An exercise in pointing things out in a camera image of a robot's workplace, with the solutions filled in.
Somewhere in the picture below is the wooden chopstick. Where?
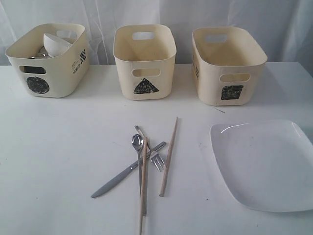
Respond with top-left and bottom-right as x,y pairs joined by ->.
138,137 -> 148,235
159,117 -> 179,197

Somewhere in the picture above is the stainless steel spoon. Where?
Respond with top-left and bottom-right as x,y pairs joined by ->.
132,134 -> 147,216

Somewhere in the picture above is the white ceramic bowl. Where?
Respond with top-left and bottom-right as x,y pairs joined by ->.
43,33 -> 72,57

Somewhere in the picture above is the stainless steel bowl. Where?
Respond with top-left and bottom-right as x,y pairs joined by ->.
36,47 -> 50,58

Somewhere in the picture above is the stainless steel mug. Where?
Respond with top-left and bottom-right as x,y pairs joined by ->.
20,66 -> 46,74

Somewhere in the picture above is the stainless steel fork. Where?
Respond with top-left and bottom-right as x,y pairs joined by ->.
134,125 -> 165,172

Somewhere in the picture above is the stainless steel knife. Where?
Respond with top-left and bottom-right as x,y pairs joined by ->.
91,141 -> 167,198

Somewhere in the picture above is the cream bin with black triangle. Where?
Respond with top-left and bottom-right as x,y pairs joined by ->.
113,24 -> 177,100

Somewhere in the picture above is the cream bin with black square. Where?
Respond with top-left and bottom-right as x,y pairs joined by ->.
192,26 -> 268,106

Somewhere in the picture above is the cream bin with black circle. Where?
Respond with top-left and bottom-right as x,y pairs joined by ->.
5,23 -> 89,98

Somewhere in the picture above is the white square plate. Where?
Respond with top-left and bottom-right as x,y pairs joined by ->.
210,119 -> 313,212

